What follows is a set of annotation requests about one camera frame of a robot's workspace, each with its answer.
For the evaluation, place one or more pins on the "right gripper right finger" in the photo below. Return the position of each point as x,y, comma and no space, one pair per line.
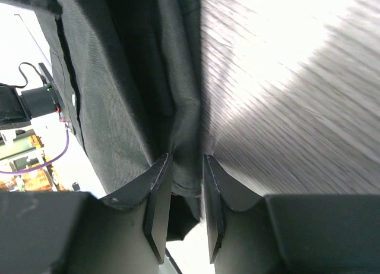
287,233

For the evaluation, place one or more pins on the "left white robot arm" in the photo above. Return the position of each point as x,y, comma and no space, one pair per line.
17,111

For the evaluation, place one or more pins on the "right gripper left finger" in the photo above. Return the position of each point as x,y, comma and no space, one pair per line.
74,232

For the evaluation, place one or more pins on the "black long sleeve shirt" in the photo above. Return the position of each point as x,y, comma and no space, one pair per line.
127,75

